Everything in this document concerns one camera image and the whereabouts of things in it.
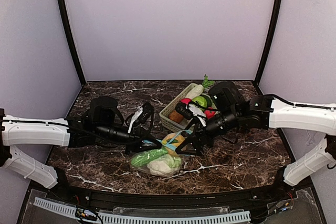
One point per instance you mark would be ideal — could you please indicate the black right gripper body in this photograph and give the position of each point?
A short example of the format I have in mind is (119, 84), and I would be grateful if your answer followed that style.
(202, 138)

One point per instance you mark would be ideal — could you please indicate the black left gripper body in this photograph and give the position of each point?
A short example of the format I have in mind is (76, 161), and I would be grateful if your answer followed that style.
(140, 138)

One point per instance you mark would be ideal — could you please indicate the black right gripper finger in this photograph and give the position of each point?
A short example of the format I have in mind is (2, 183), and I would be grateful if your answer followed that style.
(193, 153)
(187, 145)

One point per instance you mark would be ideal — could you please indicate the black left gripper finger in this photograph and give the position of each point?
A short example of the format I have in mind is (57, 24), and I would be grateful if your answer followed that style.
(151, 141)
(144, 147)

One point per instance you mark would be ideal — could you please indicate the yellow peach toy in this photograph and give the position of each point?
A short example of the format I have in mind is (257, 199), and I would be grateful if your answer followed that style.
(171, 142)

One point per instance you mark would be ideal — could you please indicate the white green cabbage toy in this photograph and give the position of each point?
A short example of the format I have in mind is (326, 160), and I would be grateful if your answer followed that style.
(165, 165)

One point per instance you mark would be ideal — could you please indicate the clear zip bag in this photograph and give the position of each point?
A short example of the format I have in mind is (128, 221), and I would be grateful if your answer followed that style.
(184, 133)

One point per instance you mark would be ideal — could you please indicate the green leafy vegetable toy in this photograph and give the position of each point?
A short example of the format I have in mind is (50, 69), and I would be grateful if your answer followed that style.
(143, 158)

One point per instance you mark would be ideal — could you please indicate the round red fruit toy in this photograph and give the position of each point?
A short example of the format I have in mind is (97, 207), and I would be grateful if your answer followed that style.
(185, 101)

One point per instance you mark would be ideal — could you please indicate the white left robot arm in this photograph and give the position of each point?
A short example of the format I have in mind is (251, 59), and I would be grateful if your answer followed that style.
(102, 121)

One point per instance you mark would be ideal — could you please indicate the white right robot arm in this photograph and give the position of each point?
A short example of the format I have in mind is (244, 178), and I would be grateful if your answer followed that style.
(263, 112)

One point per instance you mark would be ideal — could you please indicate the pale green perforated basket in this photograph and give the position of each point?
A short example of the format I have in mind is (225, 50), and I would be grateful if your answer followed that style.
(164, 114)

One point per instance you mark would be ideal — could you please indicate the brown potato toy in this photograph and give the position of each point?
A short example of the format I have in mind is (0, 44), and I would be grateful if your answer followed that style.
(176, 117)

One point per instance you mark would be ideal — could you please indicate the white radish with leaves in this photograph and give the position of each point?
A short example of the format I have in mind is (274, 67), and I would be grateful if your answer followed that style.
(199, 88)

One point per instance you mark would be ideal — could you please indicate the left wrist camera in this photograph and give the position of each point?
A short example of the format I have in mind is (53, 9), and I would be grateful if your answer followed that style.
(141, 116)

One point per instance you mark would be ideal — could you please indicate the black table edge rail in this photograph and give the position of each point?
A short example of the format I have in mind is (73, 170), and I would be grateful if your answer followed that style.
(255, 199)

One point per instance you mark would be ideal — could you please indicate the light blue cable duct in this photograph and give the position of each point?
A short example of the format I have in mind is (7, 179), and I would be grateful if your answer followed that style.
(136, 215)

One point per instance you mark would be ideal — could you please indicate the black right frame post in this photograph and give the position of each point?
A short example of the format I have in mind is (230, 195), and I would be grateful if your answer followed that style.
(268, 41)

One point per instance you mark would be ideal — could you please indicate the black frame post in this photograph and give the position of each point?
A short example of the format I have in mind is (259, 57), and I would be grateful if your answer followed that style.
(70, 41)
(268, 41)

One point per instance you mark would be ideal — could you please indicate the black left frame post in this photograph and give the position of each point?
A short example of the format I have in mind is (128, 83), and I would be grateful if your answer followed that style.
(70, 41)

